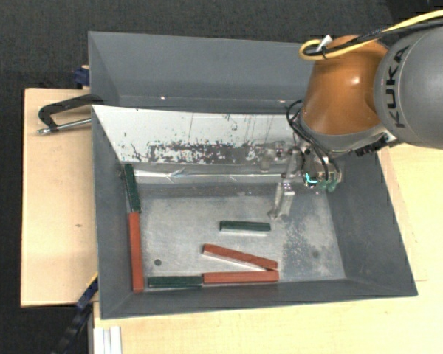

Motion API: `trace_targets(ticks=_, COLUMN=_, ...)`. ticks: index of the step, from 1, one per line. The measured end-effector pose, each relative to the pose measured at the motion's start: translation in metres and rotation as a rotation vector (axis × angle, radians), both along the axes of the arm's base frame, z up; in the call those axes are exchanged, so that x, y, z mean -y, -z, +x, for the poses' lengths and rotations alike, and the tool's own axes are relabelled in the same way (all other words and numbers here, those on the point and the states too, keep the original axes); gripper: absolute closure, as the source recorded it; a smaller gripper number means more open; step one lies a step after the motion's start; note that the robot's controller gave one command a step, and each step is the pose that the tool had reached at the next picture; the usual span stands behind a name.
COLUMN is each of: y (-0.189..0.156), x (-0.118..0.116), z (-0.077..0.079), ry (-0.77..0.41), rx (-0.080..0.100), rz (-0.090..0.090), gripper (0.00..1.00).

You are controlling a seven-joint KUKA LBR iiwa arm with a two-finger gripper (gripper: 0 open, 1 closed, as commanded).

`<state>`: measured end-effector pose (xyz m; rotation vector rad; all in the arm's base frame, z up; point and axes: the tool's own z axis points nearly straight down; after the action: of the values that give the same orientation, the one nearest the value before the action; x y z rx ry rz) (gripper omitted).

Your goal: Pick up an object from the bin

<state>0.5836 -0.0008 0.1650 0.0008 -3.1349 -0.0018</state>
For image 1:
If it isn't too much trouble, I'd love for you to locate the pale wood flat board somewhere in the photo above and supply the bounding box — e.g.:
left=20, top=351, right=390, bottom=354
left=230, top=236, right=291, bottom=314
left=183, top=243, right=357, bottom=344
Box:
left=20, top=86, right=99, bottom=308

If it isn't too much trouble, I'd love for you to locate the grey metal bin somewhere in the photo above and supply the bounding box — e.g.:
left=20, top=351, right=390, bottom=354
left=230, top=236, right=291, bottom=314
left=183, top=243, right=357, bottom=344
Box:
left=87, top=30, right=419, bottom=319

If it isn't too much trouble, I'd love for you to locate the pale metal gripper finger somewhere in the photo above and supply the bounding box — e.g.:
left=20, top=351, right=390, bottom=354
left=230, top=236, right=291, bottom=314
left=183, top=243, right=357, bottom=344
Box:
left=267, top=181, right=296, bottom=221
left=259, top=142, right=288, bottom=173

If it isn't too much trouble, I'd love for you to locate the dark green flat block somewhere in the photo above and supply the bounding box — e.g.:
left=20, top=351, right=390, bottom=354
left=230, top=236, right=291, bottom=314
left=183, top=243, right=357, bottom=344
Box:
left=147, top=275, right=204, bottom=289
left=123, top=163, right=142, bottom=214
left=219, top=220, right=272, bottom=233

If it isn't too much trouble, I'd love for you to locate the red-brown flat block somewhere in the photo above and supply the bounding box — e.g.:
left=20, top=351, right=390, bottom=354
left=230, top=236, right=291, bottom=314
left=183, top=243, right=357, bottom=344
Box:
left=201, top=243, right=279, bottom=271
left=127, top=212, right=145, bottom=294
left=202, top=269, right=281, bottom=285

